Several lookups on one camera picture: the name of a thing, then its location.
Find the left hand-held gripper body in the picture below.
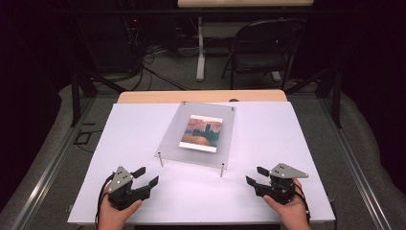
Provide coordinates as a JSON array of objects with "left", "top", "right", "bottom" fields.
[{"left": 107, "top": 165, "right": 151, "bottom": 212}]

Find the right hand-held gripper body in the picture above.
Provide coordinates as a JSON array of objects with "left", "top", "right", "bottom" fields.
[{"left": 255, "top": 162, "right": 309, "bottom": 206}]

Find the person's left hand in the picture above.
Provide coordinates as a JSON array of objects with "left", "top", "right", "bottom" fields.
[{"left": 97, "top": 191, "right": 144, "bottom": 230}]

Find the person's right hand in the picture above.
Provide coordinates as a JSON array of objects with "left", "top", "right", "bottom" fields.
[{"left": 262, "top": 177, "right": 312, "bottom": 230}]

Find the white table cover board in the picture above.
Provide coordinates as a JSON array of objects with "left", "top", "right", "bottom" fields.
[{"left": 67, "top": 101, "right": 336, "bottom": 224}]

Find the painting print card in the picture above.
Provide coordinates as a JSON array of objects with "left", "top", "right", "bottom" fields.
[{"left": 178, "top": 114, "right": 224, "bottom": 153}]

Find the light wooden table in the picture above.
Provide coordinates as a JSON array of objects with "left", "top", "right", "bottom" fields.
[{"left": 116, "top": 89, "right": 288, "bottom": 104}]

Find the black metal stand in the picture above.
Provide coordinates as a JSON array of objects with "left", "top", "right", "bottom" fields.
[
  {"left": 68, "top": 18, "right": 128, "bottom": 128},
  {"left": 284, "top": 57, "right": 344, "bottom": 129}
]

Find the black folding chair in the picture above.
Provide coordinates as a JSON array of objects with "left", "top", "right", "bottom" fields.
[{"left": 221, "top": 18, "right": 306, "bottom": 91}]

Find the black computer tower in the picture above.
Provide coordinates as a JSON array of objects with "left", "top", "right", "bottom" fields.
[{"left": 78, "top": 13, "right": 142, "bottom": 73}]

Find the desk with white legs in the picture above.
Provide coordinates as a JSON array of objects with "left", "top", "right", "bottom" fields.
[{"left": 176, "top": 0, "right": 316, "bottom": 82}]

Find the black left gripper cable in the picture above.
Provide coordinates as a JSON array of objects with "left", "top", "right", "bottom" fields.
[{"left": 94, "top": 172, "right": 115, "bottom": 230}]

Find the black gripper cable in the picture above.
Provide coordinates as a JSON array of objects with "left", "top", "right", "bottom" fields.
[
  {"left": 94, "top": 172, "right": 115, "bottom": 230},
  {"left": 295, "top": 187, "right": 312, "bottom": 224}
]

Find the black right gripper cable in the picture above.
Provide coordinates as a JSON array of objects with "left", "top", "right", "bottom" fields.
[{"left": 295, "top": 187, "right": 312, "bottom": 224}]

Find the clear acrylic picture frame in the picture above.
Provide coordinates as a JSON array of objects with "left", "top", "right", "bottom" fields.
[{"left": 153, "top": 101, "right": 237, "bottom": 178}]

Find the aluminium floor rail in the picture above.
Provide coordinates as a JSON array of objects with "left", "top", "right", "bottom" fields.
[
  {"left": 9, "top": 97, "right": 97, "bottom": 230},
  {"left": 319, "top": 97, "right": 395, "bottom": 230}
]

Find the bundle of black floor cables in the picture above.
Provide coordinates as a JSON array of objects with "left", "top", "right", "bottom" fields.
[{"left": 108, "top": 18, "right": 190, "bottom": 92}]

